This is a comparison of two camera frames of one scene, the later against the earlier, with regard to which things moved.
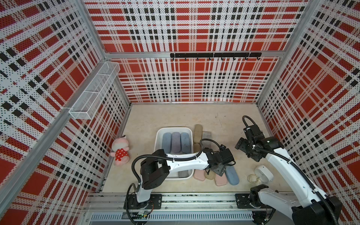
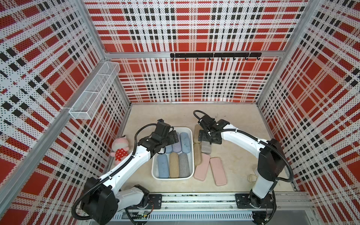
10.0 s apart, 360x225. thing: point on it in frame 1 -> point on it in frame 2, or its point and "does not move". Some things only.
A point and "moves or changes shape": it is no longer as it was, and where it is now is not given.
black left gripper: (221, 170) -> (173, 137)
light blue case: (185, 143) does not move
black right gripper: (241, 144) -> (202, 136)
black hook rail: (215, 55) does not move
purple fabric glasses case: (176, 142) does not move
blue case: (232, 175) moves or changes shape
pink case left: (199, 175) does not move
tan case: (211, 176) moves or changes shape
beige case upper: (197, 133) does not move
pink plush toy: (120, 148) does not move
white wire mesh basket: (86, 105) does not move
